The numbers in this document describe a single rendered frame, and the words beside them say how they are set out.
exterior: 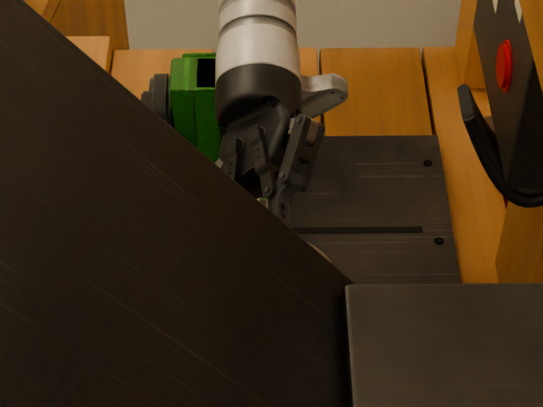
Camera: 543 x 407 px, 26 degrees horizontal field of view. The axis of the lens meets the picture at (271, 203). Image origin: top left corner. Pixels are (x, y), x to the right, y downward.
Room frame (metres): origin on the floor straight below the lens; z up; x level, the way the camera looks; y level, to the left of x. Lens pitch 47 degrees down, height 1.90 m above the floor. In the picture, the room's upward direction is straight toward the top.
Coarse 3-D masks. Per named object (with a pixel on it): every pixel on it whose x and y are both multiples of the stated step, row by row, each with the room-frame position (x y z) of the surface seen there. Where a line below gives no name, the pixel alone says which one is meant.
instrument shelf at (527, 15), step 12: (528, 0) 0.51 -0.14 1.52; (540, 0) 0.49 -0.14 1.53; (528, 12) 0.50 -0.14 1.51; (540, 12) 0.48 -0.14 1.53; (528, 24) 0.50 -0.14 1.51; (540, 24) 0.48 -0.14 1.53; (528, 36) 0.49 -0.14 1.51; (540, 36) 0.47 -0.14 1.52; (540, 48) 0.47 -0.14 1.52; (540, 60) 0.47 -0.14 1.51; (540, 72) 0.46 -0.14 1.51
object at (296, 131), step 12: (300, 120) 0.70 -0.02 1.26; (300, 132) 0.69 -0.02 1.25; (288, 144) 0.68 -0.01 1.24; (300, 144) 0.68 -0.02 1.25; (312, 144) 0.69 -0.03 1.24; (288, 156) 0.67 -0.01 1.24; (300, 156) 0.67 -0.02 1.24; (312, 156) 0.68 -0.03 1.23; (288, 168) 0.66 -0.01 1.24; (300, 168) 0.68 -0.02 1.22; (312, 168) 0.67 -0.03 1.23; (288, 180) 0.65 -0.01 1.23
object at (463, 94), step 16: (464, 96) 0.72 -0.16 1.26; (464, 112) 0.70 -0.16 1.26; (480, 112) 0.73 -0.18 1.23; (480, 128) 0.70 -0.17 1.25; (480, 144) 0.69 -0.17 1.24; (496, 144) 0.73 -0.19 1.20; (480, 160) 0.69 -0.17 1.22; (496, 160) 0.69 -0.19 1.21; (496, 176) 0.68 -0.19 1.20; (512, 192) 0.68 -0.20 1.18; (528, 192) 0.68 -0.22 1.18
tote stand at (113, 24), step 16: (32, 0) 1.47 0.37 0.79; (48, 0) 1.47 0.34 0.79; (64, 0) 1.53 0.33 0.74; (80, 0) 1.60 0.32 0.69; (96, 0) 1.68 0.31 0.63; (112, 0) 1.77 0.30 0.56; (48, 16) 1.46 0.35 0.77; (64, 16) 1.52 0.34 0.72; (80, 16) 1.59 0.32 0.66; (96, 16) 1.67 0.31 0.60; (112, 16) 1.76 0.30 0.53; (64, 32) 1.51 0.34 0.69; (80, 32) 1.58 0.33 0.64; (96, 32) 1.66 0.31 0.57; (112, 32) 1.74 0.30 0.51; (112, 48) 1.73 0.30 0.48; (128, 48) 1.83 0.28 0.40
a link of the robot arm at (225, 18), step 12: (228, 0) 0.84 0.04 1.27; (240, 0) 0.83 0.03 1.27; (252, 0) 0.83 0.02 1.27; (264, 0) 0.83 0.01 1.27; (276, 0) 0.83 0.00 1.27; (288, 0) 0.84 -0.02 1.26; (228, 12) 0.83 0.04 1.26; (240, 12) 0.82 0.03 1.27; (252, 12) 0.82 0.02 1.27; (264, 12) 0.82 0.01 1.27; (276, 12) 0.82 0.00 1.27; (288, 12) 0.83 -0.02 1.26; (288, 24) 0.82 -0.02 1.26
